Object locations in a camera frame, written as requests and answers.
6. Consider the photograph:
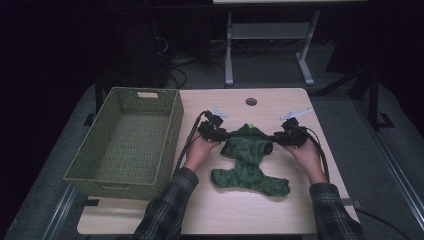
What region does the dark green small garment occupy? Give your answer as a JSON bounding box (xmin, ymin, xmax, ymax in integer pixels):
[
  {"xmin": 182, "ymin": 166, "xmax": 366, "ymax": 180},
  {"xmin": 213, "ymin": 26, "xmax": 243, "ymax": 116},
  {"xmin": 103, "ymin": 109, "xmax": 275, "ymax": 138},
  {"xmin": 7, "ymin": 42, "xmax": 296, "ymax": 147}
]
[{"xmin": 210, "ymin": 123, "xmax": 291, "ymax": 198}]

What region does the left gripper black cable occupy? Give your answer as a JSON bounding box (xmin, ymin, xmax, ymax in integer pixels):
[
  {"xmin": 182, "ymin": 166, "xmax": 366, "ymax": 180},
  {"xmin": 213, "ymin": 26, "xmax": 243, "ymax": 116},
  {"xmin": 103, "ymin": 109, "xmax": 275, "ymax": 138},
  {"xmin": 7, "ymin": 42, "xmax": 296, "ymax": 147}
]
[{"xmin": 173, "ymin": 110, "xmax": 210, "ymax": 176}]

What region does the white metal stand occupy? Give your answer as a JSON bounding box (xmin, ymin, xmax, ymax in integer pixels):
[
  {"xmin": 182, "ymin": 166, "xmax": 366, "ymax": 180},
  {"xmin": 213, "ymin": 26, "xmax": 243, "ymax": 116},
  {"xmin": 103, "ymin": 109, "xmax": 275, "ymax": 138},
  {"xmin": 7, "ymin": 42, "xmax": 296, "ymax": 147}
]
[{"xmin": 224, "ymin": 9, "xmax": 321, "ymax": 88}]

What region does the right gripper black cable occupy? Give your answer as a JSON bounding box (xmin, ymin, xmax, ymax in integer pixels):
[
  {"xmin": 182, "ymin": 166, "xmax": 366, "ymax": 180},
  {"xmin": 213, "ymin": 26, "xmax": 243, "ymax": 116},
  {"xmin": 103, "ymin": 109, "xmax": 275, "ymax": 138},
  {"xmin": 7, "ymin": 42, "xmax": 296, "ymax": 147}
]
[{"xmin": 299, "ymin": 126, "xmax": 331, "ymax": 183}]

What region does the green woven basket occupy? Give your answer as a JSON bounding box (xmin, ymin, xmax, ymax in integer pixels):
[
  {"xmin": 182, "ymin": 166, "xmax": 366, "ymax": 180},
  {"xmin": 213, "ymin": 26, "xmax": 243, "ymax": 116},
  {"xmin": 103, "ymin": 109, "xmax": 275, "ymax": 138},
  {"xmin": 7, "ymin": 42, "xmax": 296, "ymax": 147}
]
[{"xmin": 63, "ymin": 87, "xmax": 185, "ymax": 202}]

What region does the black metal stand leg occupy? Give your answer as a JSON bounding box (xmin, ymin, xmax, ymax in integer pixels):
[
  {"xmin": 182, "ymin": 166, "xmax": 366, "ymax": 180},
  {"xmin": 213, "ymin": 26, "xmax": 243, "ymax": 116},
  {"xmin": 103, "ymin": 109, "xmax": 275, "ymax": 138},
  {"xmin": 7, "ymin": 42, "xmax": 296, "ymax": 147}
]
[{"xmin": 306, "ymin": 64, "xmax": 396, "ymax": 132}]

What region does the person's left hand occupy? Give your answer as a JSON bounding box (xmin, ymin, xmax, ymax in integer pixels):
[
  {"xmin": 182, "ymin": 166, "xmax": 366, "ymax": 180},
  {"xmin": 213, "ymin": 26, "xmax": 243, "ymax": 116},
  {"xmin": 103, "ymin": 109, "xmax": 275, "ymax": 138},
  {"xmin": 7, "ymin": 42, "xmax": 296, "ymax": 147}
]
[{"xmin": 182, "ymin": 134, "xmax": 222, "ymax": 173}]

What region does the black floor cable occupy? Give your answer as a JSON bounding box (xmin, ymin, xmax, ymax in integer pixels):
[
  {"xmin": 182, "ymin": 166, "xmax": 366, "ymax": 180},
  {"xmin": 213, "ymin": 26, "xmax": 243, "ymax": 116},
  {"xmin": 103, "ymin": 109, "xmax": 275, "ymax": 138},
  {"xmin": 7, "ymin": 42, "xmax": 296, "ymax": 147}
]
[{"xmin": 354, "ymin": 206, "xmax": 415, "ymax": 240}]

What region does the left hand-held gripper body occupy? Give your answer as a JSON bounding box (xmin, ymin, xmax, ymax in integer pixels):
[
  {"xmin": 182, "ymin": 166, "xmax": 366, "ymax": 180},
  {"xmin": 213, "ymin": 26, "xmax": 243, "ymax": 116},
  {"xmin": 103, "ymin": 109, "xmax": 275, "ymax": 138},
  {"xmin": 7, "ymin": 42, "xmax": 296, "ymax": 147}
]
[{"xmin": 198, "ymin": 107, "xmax": 229, "ymax": 142}]

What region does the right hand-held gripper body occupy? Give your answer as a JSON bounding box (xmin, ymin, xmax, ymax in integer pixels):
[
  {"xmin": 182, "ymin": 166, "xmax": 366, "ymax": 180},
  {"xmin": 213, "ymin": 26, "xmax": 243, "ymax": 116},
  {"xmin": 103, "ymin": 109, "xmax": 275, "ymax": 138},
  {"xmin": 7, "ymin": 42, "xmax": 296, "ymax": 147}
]
[{"xmin": 279, "ymin": 107, "xmax": 313, "ymax": 148}]

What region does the black computer tower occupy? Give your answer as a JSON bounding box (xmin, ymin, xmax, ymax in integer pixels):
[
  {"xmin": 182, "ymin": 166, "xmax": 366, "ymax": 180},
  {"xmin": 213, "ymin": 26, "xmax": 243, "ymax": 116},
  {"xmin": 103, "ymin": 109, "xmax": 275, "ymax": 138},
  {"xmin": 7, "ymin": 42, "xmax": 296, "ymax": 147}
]
[{"xmin": 99, "ymin": 19, "xmax": 168, "ymax": 90}]

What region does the grey table edge clamp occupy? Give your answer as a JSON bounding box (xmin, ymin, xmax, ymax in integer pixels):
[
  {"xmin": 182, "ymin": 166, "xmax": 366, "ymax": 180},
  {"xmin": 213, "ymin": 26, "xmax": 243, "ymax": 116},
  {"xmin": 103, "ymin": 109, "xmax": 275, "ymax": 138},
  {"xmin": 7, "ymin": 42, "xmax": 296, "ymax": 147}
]
[{"xmin": 341, "ymin": 197, "xmax": 363, "ymax": 210}]

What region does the bundle of floor cables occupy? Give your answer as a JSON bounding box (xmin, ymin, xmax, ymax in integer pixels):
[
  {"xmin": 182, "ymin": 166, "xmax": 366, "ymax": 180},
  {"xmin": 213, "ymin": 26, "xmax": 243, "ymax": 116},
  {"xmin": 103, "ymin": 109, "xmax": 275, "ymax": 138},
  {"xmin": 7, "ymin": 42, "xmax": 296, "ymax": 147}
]
[{"xmin": 159, "ymin": 35, "xmax": 228, "ymax": 90}]

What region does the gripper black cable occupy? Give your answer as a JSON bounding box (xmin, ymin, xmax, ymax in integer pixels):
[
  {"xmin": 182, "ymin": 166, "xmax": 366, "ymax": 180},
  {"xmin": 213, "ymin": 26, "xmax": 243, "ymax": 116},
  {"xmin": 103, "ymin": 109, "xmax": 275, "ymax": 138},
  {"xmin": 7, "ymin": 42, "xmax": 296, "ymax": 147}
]
[
  {"xmin": 299, "ymin": 126, "xmax": 331, "ymax": 183},
  {"xmin": 173, "ymin": 110, "xmax": 210, "ymax": 176}
]

